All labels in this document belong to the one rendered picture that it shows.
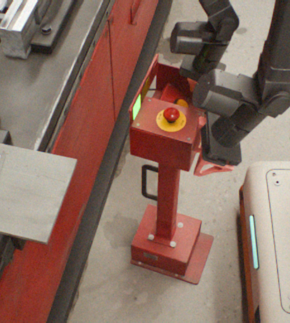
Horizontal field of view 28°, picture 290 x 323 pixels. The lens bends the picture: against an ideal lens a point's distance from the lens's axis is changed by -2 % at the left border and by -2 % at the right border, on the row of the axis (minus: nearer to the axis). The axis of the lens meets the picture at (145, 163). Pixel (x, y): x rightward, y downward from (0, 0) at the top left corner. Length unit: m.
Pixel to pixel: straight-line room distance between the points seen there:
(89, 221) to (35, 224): 1.09
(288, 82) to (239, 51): 1.84
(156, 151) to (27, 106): 0.34
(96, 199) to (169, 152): 0.76
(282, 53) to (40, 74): 0.72
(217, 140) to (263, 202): 0.92
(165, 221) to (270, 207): 0.34
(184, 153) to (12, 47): 0.49
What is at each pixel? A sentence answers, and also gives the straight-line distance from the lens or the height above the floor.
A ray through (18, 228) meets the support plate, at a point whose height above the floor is 1.00.
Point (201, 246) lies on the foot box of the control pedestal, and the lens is 2.14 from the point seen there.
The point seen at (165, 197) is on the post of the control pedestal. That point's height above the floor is 0.39.
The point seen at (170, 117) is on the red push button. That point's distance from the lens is 1.43.
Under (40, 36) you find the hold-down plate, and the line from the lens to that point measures 1.50.
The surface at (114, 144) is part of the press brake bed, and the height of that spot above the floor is 0.05.
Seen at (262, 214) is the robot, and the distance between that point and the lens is 1.92.
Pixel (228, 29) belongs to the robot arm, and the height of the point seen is 1.04.
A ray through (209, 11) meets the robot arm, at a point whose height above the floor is 1.08.
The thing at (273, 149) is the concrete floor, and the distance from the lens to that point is 2.42.
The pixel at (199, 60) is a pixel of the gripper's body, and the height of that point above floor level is 0.93.
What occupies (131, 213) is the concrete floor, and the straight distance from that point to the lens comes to 2.21.
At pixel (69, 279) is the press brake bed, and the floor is 0.05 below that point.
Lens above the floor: 1.92
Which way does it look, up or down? 55 degrees down
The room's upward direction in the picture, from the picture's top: straight up
